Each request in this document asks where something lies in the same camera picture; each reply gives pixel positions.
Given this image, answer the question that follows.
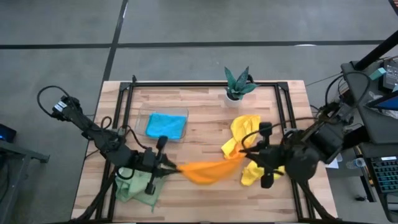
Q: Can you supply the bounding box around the clear plastic tray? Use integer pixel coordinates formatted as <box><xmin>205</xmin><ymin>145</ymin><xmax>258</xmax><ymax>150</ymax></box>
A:
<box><xmin>134</xmin><ymin>105</ymin><xmax>190</xmax><ymax>144</ymax></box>

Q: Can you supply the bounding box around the teal box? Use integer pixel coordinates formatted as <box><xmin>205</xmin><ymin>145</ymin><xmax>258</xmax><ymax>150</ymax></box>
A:
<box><xmin>368</xmin><ymin>67</ymin><xmax>387</xmax><ymax>82</ymax></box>

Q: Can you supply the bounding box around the black equipment cart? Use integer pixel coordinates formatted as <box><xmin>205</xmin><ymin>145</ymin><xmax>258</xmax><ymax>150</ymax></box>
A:
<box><xmin>320</xmin><ymin>29</ymin><xmax>398</xmax><ymax>223</ymax></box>

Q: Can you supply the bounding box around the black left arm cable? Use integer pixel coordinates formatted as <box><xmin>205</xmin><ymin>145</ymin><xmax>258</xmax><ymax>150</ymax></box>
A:
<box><xmin>36</xmin><ymin>85</ymin><xmax>149</xmax><ymax>181</ymax></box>

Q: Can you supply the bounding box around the grey metal stand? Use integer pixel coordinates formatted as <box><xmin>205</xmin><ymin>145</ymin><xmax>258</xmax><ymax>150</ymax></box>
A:
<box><xmin>0</xmin><ymin>139</ymin><xmax>51</xmax><ymax>163</ymax></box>

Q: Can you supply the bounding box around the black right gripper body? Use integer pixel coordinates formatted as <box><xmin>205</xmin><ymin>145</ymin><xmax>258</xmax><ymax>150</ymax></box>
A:
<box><xmin>257</xmin><ymin>121</ymin><xmax>289</xmax><ymax>189</ymax></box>

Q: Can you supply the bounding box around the white paper sheet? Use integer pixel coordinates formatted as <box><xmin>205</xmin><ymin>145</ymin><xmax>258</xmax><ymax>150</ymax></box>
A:
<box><xmin>325</xmin><ymin>152</ymin><xmax>343</xmax><ymax>170</ymax></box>

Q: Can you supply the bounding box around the orange microfiber towel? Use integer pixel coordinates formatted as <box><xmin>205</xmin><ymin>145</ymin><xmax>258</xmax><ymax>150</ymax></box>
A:
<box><xmin>177</xmin><ymin>151</ymin><xmax>247</xmax><ymax>187</ymax></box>

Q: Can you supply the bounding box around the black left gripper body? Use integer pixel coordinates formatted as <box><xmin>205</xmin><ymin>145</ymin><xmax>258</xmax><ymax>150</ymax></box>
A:
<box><xmin>137</xmin><ymin>136</ymin><xmax>169</xmax><ymax>195</ymax></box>

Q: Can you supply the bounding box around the black aluminium table frame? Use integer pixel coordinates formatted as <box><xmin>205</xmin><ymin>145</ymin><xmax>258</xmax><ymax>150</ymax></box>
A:
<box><xmin>71</xmin><ymin>74</ymin><xmax>338</xmax><ymax>223</ymax></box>

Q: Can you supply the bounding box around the green succulent plant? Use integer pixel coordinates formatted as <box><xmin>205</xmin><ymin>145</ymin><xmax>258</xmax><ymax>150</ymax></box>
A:
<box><xmin>224</xmin><ymin>65</ymin><xmax>260</xmax><ymax>101</ymax></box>

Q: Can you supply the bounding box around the blue microfiber towel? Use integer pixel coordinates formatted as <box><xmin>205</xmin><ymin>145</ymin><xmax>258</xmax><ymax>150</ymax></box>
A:
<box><xmin>145</xmin><ymin>112</ymin><xmax>188</xmax><ymax>141</ymax></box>

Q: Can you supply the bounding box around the white plant pot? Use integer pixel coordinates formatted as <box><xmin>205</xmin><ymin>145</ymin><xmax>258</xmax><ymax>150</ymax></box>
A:
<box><xmin>224</xmin><ymin>91</ymin><xmax>243</xmax><ymax>108</ymax></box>

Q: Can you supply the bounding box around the black device with blue light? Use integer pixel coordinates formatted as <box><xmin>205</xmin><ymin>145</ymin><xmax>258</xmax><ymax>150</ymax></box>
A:
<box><xmin>0</xmin><ymin>123</ymin><xmax>17</xmax><ymax>144</ymax></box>

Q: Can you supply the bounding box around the green microfiber towel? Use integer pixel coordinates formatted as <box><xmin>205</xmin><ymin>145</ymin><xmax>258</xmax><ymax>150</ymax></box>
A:
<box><xmin>114</xmin><ymin>166</ymin><xmax>169</xmax><ymax>213</ymax></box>

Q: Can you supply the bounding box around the black electronics box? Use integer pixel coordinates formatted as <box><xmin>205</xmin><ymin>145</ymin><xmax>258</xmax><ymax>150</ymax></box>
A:
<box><xmin>382</xmin><ymin>60</ymin><xmax>398</xmax><ymax>91</ymax></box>

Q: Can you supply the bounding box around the keyboard with blue keys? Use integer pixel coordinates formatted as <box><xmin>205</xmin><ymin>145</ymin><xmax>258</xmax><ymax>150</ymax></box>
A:
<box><xmin>369</xmin><ymin>156</ymin><xmax>398</xmax><ymax>194</ymax></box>

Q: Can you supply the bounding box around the tablet with blue screen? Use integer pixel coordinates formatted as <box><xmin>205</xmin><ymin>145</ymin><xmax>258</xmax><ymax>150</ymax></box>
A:
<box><xmin>364</xmin><ymin>91</ymin><xmax>398</xmax><ymax>112</ymax></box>

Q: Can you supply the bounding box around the clear water bottle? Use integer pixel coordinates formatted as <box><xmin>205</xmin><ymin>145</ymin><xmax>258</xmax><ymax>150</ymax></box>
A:
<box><xmin>345</xmin><ymin>157</ymin><xmax>368</xmax><ymax>170</ymax></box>

